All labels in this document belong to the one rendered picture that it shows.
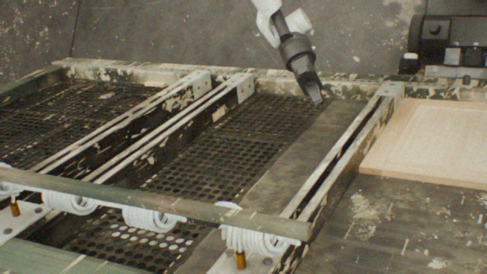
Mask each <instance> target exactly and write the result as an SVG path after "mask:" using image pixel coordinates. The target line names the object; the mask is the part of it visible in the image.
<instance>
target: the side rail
mask: <svg viewBox="0 0 487 274"><path fill-rule="evenodd" d="M62 78H66V77H65V75H64V71H63V67H62V66H54V65H50V66H48V67H45V68H42V69H40V70H38V71H36V72H33V73H31V74H29V75H25V76H23V77H21V78H18V79H16V80H13V81H11V82H8V83H6V84H3V85H1V86H0V107H2V106H4V105H6V104H9V103H11V102H13V101H15V100H17V99H19V98H21V97H25V96H27V95H28V94H31V93H33V92H35V91H38V90H39V89H41V88H45V87H47V86H49V85H51V84H54V83H56V81H58V80H60V79H62Z"/></svg>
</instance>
